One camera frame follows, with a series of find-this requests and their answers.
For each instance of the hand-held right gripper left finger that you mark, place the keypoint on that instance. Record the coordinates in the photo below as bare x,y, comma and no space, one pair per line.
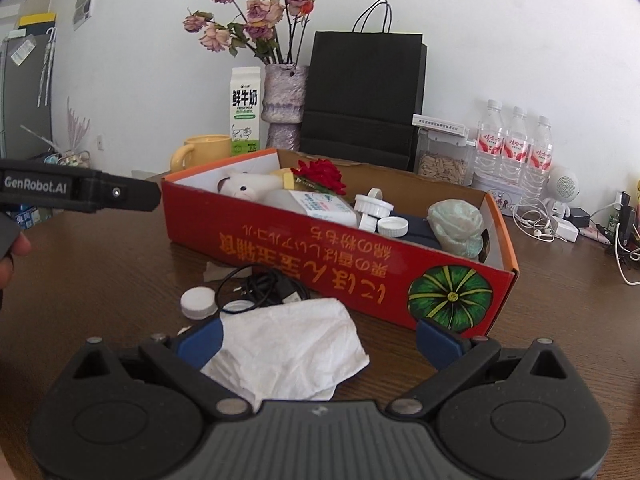
202,342

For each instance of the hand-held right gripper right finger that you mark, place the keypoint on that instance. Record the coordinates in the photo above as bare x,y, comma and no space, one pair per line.
436,342

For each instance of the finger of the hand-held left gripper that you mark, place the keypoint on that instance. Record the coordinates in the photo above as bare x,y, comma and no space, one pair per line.
130,192

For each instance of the white bottle cap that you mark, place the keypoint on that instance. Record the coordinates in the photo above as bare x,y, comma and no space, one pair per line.
199,302

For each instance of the white tissue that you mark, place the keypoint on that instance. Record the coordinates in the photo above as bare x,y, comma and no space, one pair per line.
290,345

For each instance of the purple fabric pouch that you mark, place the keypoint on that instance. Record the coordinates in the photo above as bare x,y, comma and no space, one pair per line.
420,230

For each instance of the white plush alpaca toy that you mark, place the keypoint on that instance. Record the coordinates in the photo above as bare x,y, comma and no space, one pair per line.
245,185

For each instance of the green plastic bag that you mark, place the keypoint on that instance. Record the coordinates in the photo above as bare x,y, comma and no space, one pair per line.
457,225

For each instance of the white jar lid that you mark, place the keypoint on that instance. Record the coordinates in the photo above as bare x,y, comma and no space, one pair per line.
372,208
394,226

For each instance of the red cardboard box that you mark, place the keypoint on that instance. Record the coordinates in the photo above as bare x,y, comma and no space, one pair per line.
300,260

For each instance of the small white cap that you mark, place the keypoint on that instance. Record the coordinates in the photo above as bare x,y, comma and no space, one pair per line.
367,223

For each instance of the small yellow block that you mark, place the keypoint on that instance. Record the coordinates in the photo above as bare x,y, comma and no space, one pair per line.
284,179

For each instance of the clear cotton swab container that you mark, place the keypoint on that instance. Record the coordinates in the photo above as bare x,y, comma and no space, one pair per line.
320,207

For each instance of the red fabric rose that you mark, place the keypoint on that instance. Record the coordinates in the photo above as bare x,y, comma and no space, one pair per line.
322,175

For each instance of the person's left hand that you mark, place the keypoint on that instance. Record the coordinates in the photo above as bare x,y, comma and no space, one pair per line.
15,260

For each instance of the blue white packets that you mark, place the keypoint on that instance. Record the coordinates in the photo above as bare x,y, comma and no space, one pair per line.
37,219

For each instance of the pink feather decoration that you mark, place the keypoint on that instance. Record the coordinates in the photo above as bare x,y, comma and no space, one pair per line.
77,127

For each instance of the yellow mug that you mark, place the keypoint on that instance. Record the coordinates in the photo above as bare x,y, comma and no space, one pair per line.
207,152

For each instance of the grey refrigerator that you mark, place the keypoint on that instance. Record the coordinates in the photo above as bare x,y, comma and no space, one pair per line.
22,100

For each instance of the white hanging umbrella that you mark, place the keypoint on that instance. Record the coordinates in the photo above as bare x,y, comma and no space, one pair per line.
50,65

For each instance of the white milk carton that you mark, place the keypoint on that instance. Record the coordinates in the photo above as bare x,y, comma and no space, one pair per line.
246,110

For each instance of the white earphones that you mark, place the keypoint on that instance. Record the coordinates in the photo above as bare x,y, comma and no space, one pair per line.
532,222

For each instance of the white power adapter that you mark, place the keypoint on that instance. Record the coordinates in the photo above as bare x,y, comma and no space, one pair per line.
564,230

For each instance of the yellow and white boxes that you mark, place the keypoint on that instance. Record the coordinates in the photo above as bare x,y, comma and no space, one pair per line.
37,10

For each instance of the clear seed jar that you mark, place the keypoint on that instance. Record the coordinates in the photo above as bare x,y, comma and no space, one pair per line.
442,165

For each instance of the purple stone vase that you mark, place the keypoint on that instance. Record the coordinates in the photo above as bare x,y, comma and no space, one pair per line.
285,105

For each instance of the pink pen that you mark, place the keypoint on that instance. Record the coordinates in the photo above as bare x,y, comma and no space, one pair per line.
595,236

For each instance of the black power adapter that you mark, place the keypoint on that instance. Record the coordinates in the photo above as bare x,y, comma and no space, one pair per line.
581,217

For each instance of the white round speaker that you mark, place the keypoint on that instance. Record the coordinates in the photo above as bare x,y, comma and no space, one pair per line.
561,187

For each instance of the clear water bottle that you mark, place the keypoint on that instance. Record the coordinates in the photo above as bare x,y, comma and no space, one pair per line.
539,157
489,145
515,152

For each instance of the white flat box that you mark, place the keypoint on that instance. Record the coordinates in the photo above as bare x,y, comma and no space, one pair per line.
440,124

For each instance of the dried rose bouquet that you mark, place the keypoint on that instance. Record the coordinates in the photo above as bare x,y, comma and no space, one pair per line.
262,10

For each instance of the black phone stand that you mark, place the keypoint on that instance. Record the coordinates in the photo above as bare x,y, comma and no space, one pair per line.
627,220

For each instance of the black paper bag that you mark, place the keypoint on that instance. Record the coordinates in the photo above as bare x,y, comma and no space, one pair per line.
365,85

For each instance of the white wall socket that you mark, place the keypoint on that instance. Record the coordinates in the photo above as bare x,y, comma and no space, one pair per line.
100,142

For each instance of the white wall poster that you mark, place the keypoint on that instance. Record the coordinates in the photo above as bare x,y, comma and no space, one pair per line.
86,2

